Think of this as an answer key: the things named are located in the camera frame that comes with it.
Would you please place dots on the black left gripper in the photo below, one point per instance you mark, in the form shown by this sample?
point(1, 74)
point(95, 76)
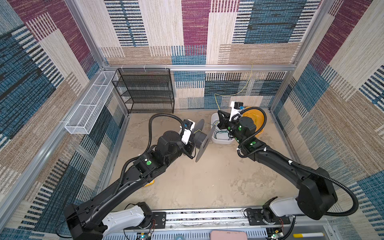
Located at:
point(189, 146)

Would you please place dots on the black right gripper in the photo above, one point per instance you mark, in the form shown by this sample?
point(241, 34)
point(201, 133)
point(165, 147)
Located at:
point(223, 121)

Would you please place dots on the dark grey foam spool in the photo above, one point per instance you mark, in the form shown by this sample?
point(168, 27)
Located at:
point(201, 139)

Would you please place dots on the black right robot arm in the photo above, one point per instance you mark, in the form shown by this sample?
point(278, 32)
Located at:
point(316, 188)

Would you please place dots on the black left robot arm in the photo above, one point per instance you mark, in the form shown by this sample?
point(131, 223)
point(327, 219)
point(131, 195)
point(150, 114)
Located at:
point(96, 218)

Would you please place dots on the white plastic bin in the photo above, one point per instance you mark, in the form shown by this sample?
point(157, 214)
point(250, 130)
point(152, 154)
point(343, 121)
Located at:
point(222, 137)

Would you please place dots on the yellow plastic bin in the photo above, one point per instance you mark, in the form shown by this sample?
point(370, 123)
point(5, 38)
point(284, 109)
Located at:
point(253, 120)

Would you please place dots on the yellow calculator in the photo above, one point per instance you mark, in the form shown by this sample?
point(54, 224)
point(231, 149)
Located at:
point(148, 183)

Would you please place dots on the yellow white marker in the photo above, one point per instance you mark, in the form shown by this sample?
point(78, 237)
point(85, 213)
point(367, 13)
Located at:
point(309, 235)

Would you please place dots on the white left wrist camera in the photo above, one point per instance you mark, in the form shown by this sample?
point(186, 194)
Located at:
point(188, 127)

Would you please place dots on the black wire shelf rack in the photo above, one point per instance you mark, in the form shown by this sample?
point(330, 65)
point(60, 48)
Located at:
point(145, 90)

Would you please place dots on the aluminium mounting rail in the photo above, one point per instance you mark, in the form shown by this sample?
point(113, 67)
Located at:
point(197, 224)

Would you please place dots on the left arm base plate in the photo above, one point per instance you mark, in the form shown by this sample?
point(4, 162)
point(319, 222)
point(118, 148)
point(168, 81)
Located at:
point(156, 221)

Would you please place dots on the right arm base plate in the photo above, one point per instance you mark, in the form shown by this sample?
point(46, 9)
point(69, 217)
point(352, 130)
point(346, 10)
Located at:
point(256, 218)

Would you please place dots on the white wire mesh basket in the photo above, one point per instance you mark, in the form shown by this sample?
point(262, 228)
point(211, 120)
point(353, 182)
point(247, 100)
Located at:
point(86, 114)

